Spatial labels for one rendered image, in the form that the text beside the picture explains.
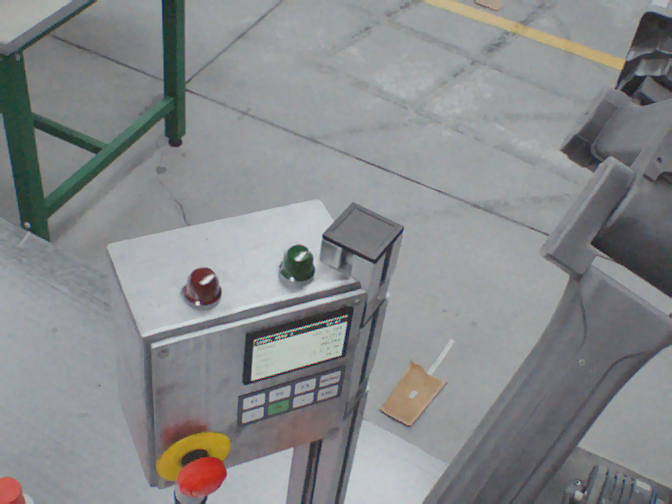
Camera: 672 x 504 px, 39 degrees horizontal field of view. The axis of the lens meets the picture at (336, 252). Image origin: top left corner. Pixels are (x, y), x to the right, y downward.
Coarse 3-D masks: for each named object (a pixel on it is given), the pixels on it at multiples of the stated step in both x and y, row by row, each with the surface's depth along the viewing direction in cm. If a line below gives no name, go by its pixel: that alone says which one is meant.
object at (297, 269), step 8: (296, 248) 66; (304, 248) 66; (288, 256) 65; (296, 256) 65; (304, 256) 65; (312, 256) 66; (280, 264) 67; (288, 264) 65; (296, 264) 65; (304, 264) 65; (312, 264) 66; (280, 272) 66; (288, 272) 66; (296, 272) 65; (304, 272) 66; (312, 272) 66; (288, 280) 66; (296, 280) 66; (304, 280) 66; (312, 280) 67
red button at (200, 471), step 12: (192, 456) 72; (204, 456) 72; (192, 468) 70; (204, 468) 70; (216, 468) 71; (180, 480) 70; (192, 480) 70; (204, 480) 70; (216, 480) 71; (192, 492) 71; (204, 492) 71
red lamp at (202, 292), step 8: (192, 272) 63; (200, 272) 63; (208, 272) 63; (192, 280) 63; (200, 280) 63; (208, 280) 63; (216, 280) 63; (184, 288) 64; (192, 288) 63; (200, 288) 63; (208, 288) 63; (216, 288) 63; (184, 296) 64; (192, 296) 63; (200, 296) 63; (208, 296) 63; (216, 296) 64; (192, 304) 63; (200, 304) 63; (208, 304) 63; (216, 304) 64
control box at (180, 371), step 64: (128, 256) 66; (192, 256) 67; (256, 256) 68; (128, 320) 64; (192, 320) 63; (256, 320) 64; (128, 384) 72; (192, 384) 66; (256, 384) 70; (192, 448) 72; (256, 448) 76
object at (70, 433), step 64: (0, 256) 152; (64, 256) 154; (0, 320) 143; (64, 320) 144; (0, 384) 135; (64, 384) 136; (0, 448) 127; (64, 448) 128; (128, 448) 130; (384, 448) 134
